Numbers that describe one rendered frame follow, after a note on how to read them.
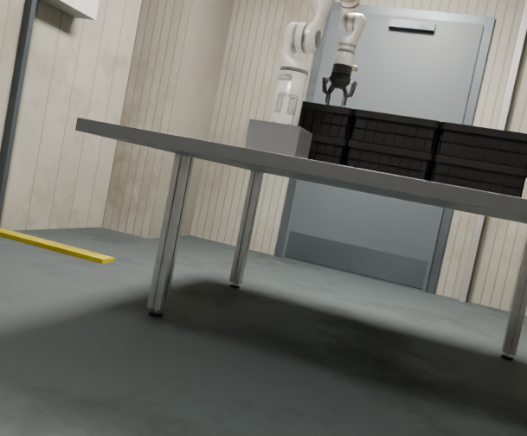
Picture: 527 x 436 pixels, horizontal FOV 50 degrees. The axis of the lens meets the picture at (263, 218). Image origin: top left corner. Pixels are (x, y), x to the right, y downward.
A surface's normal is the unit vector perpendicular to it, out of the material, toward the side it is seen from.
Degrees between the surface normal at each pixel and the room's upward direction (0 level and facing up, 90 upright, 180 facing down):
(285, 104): 90
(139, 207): 90
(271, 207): 90
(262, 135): 90
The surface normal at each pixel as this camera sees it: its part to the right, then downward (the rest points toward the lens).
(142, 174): -0.30, 0.00
